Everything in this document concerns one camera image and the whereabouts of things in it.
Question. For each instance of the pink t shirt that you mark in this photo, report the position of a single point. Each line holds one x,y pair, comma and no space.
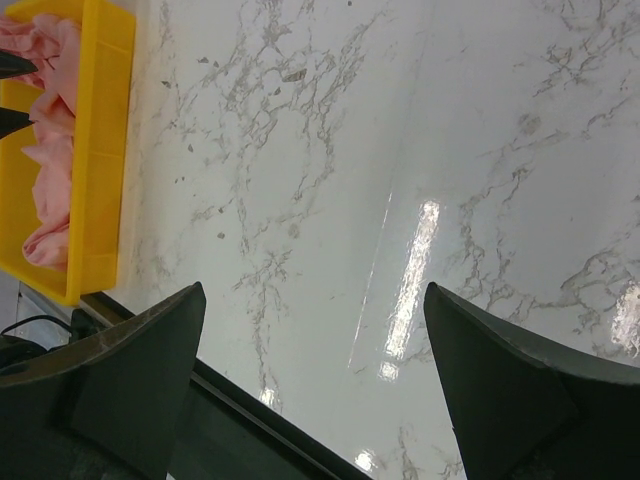
53,45

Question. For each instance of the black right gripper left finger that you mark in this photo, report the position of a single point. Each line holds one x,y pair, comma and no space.
106,406

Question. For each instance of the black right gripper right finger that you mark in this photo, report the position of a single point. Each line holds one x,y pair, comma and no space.
525,407

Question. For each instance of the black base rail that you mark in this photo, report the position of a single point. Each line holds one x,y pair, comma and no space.
223,432

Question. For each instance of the yellow plastic tray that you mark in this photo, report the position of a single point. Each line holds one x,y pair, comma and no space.
106,55

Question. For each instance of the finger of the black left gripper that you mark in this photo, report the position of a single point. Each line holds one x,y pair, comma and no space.
12,121
12,66

